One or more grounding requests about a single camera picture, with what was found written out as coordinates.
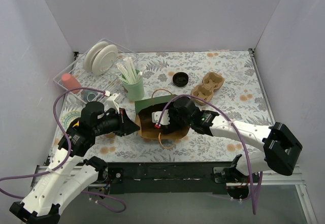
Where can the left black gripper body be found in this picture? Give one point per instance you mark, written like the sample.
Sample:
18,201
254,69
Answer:
122,122

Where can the green brown paper bag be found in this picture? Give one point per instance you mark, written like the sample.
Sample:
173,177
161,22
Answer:
145,110

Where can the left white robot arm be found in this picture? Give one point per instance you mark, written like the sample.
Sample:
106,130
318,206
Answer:
54,190

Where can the black coffee lid stack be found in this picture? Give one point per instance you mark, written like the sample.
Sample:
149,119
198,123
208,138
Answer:
180,79

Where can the yellow blue patterned bowl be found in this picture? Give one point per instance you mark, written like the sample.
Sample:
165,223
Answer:
67,118

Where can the green straw holder cup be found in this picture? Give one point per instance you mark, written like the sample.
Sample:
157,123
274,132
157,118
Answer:
134,92

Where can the grey blue small bowl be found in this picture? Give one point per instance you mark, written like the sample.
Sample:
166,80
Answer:
88,95

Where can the pink plastic cup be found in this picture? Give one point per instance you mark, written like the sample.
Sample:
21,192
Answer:
70,82

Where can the floral patterned table mat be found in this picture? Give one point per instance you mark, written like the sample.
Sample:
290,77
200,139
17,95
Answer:
241,98

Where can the white wrapped straws bundle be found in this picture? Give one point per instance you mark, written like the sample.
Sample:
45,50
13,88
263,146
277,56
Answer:
129,74

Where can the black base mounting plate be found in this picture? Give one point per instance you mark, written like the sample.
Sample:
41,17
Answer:
169,177

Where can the clear plastic dish rack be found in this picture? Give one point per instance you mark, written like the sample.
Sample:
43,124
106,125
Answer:
107,81

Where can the white plate front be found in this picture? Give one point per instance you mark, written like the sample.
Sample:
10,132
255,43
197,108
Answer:
104,60

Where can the white plate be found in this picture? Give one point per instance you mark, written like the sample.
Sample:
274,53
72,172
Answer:
92,53
104,60

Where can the white plate rear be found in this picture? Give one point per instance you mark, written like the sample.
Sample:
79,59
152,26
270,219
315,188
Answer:
92,53

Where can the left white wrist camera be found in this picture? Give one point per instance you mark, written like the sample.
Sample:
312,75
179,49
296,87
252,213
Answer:
111,101

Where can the aluminium frame rail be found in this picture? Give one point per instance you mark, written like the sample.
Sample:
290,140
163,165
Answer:
269,178

